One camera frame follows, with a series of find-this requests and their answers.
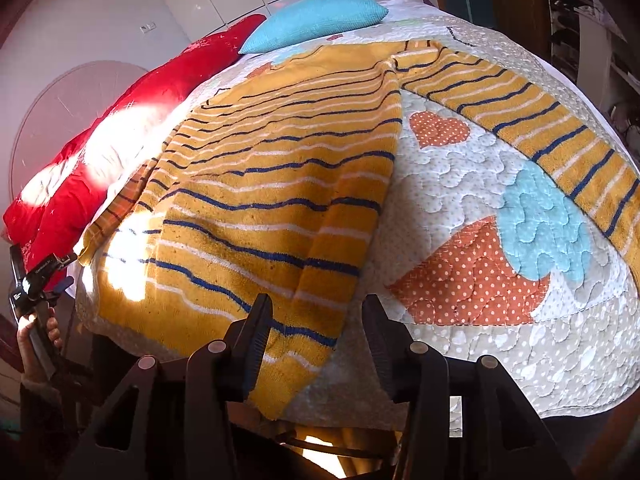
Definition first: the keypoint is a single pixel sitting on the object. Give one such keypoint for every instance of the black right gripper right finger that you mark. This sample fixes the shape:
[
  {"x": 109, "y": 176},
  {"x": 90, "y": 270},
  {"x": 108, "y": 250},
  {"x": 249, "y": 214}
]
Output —
[{"x": 466, "y": 419}]

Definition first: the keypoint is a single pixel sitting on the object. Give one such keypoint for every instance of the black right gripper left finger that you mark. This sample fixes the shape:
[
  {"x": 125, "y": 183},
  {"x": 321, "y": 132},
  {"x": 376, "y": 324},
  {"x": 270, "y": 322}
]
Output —
[{"x": 171, "y": 420}]

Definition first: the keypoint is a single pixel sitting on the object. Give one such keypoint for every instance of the yellow striped knit sweater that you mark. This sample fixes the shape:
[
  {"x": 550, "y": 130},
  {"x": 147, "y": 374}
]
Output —
[{"x": 280, "y": 199}]

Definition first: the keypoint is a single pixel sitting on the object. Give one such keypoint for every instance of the round white headboard panel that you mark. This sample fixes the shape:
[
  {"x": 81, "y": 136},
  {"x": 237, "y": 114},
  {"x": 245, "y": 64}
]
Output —
[{"x": 66, "y": 107}]

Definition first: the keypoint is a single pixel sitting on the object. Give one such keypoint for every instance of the turquoise knit cushion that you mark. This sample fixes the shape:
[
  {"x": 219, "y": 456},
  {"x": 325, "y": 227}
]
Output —
[{"x": 311, "y": 19}]

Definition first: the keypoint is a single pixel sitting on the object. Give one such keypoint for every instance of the white wall socket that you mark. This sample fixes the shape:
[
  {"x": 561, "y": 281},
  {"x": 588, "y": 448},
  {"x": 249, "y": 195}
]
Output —
[{"x": 147, "y": 27}]

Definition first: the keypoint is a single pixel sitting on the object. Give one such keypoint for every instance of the red plush pillow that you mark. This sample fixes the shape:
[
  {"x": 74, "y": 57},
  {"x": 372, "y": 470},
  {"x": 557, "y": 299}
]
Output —
[{"x": 57, "y": 204}]

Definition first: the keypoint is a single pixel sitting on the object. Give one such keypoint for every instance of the person's left hand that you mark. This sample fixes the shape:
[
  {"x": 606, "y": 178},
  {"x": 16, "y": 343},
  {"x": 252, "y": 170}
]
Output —
[{"x": 33, "y": 371}]

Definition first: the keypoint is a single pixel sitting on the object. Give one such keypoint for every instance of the cluttered shelf unit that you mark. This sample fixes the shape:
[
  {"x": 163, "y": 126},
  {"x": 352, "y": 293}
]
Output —
[{"x": 588, "y": 46}]

